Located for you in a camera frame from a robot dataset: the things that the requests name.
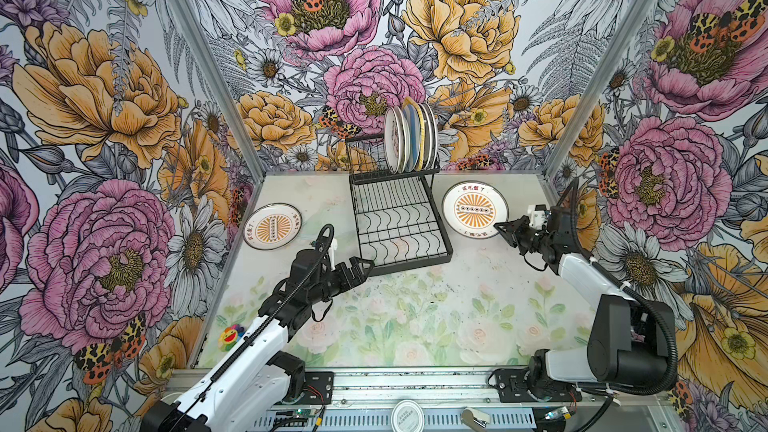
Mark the round white lid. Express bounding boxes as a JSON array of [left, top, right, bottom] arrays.
[[391, 400, 426, 432]]

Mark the small colourful toy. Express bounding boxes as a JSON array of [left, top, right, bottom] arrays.
[[218, 324, 245, 352]]

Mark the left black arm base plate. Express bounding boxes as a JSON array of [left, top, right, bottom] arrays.
[[281, 371, 335, 406]]

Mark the grey clip tool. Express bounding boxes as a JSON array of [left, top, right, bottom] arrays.
[[460, 407, 491, 432]]

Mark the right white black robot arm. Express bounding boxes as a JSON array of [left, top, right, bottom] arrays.
[[494, 180, 679, 401]]

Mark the black wire dish rack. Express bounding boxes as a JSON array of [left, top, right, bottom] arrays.
[[344, 134, 453, 276]]

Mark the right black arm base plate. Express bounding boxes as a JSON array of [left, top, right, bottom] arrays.
[[486, 367, 582, 403]]

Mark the green circuit board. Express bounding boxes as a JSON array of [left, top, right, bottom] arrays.
[[273, 409, 313, 426]]

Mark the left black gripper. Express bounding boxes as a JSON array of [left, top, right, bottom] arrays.
[[309, 257, 375, 303]]

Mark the white plate green red rim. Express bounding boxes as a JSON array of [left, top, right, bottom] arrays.
[[422, 102, 433, 170]]

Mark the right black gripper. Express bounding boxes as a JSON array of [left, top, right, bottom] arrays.
[[493, 215, 554, 257]]

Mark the aluminium front rail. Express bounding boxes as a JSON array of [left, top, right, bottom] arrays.
[[173, 364, 661, 410]]

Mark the white plate with chinese characters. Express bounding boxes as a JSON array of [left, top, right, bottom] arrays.
[[426, 103, 440, 169]]

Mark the white plate red ring pattern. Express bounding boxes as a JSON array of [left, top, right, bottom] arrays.
[[384, 108, 400, 173]]

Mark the yellow woven square plate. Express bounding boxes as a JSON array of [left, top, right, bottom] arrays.
[[405, 97, 426, 171]]

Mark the orange sunburst plate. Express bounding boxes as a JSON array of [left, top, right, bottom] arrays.
[[243, 203, 303, 251], [442, 181, 509, 239]]

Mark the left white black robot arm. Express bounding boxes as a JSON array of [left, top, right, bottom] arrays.
[[140, 224, 374, 431]]

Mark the pale glass plate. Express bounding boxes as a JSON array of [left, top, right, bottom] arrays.
[[395, 107, 410, 173]]

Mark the blue white striped plate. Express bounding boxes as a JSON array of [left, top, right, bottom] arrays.
[[403, 101, 421, 172]]

